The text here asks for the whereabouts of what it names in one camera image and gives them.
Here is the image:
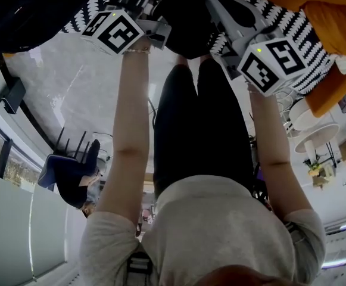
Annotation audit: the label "person's black trousers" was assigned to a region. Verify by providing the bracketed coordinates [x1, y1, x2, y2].
[153, 57, 254, 196]

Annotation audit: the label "square orange cushion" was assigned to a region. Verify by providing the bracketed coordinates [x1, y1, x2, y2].
[300, 0, 346, 66]

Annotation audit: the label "person's left forearm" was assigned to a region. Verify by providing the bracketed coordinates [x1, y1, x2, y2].
[112, 37, 152, 157]

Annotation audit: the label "round beige white table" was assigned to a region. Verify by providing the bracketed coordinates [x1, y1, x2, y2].
[288, 98, 340, 154]

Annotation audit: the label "yellow flower bunch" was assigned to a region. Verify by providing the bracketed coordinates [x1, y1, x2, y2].
[307, 161, 324, 178]

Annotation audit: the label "white vase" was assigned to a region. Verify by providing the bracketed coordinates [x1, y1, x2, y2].
[304, 140, 318, 162]

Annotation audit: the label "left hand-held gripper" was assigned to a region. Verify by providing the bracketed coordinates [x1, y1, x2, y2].
[80, 0, 173, 57]

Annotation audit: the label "gray strap black buckle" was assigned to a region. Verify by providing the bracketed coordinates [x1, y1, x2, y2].
[126, 251, 154, 286]

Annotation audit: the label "orange sofa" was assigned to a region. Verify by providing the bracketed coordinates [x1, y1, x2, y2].
[2, 0, 346, 119]

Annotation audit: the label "thin bracelet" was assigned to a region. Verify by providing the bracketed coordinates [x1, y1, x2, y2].
[123, 46, 151, 55]

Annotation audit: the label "dark blue chair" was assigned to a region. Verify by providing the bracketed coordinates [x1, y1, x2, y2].
[38, 126, 101, 190]

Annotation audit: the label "black garment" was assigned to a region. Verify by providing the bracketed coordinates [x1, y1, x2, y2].
[153, 0, 221, 60]

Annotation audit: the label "person's right forearm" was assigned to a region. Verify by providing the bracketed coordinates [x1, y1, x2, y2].
[247, 82, 291, 166]

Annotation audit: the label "black white striped blanket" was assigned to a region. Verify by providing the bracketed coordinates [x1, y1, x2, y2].
[58, 0, 346, 97]

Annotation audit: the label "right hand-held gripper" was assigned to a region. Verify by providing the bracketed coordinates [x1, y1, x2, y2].
[204, 0, 308, 98]

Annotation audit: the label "person's gray t-shirt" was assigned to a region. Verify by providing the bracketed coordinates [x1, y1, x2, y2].
[79, 175, 327, 286]

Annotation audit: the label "black box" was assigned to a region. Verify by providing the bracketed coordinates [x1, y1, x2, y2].
[0, 76, 27, 115]

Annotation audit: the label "large black backpack red logo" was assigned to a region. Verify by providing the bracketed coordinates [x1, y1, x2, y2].
[0, 0, 123, 54]

